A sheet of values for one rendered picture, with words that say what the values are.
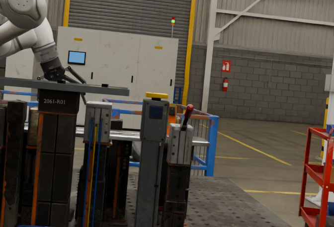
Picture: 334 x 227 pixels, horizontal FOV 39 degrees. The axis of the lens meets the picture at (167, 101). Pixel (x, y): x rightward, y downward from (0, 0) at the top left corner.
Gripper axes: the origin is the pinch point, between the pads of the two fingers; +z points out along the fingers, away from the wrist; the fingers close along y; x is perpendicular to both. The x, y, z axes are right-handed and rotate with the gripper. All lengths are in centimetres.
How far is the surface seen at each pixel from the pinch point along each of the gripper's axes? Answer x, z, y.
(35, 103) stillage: 146, 22, -46
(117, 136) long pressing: -37.2, 6.4, 17.4
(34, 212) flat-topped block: -67, 9, -8
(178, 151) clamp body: -50, 14, 34
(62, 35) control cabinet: 754, 27, -86
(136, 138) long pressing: -37.6, 9.4, 23.1
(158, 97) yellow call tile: -61, -8, 34
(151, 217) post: -68, 22, 21
